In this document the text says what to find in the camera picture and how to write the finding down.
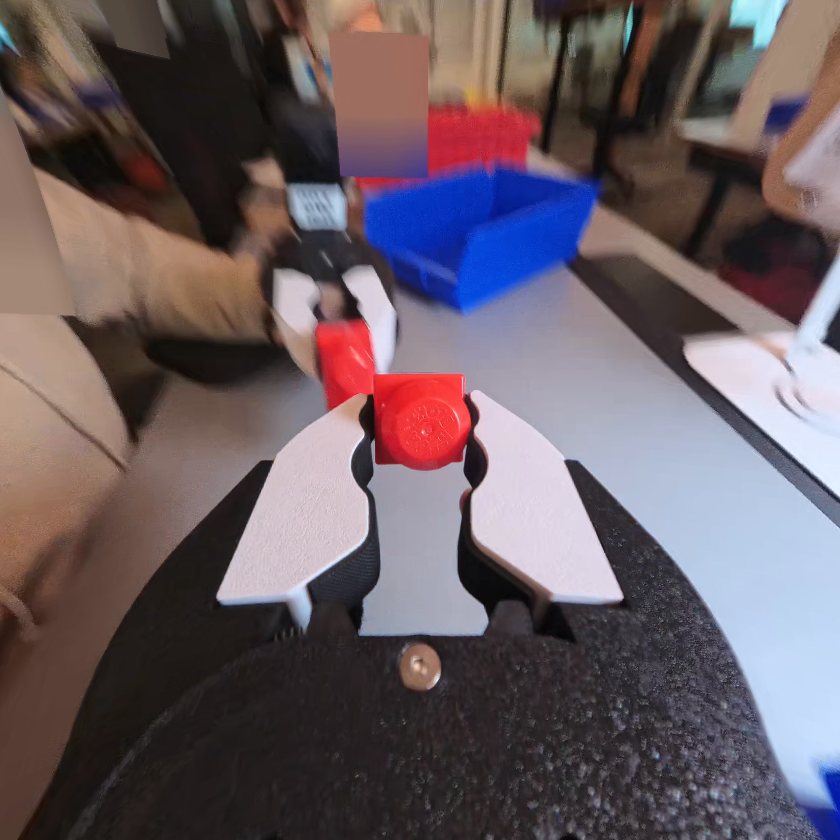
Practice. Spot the white document stand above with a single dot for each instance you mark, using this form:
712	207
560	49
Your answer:
735	367

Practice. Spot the printed instruction sheet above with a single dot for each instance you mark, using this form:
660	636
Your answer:
820	164

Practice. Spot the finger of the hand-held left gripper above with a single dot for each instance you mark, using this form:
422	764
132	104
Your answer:
295	308
380	315

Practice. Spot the red two-stud mega block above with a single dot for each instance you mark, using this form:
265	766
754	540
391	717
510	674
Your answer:
341	361

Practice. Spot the red plastic bin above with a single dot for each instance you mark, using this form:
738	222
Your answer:
485	138

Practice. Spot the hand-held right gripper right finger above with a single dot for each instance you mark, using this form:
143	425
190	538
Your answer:
531	518

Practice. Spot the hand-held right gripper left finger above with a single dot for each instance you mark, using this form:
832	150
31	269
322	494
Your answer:
308	518

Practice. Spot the black armrest pad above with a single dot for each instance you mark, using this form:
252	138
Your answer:
210	361

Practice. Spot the person's left forearm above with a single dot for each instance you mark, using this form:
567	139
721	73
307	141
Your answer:
164	282

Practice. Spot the blue plastic bin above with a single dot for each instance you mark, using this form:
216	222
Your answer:
512	249
830	820

